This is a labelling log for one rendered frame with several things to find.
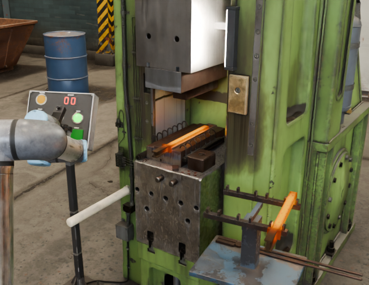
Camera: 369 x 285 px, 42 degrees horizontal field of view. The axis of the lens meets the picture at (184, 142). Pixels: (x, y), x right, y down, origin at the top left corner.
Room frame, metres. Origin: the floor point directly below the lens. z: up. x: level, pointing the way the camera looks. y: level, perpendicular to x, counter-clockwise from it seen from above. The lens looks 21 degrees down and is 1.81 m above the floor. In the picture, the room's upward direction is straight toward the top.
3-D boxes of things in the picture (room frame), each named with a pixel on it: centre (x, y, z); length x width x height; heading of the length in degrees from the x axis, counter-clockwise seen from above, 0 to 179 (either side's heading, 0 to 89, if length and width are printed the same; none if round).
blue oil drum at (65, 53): (6.70, 1.66, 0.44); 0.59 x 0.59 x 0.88
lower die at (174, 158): (2.29, -0.01, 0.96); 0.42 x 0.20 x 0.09; 147
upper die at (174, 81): (2.29, -0.01, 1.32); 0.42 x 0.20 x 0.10; 147
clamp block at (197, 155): (2.06, -0.08, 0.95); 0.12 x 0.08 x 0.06; 147
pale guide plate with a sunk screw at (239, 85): (2.05, -0.23, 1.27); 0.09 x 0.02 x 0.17; 57
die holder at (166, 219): (2.27, -0.07, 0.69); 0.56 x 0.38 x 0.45; 147
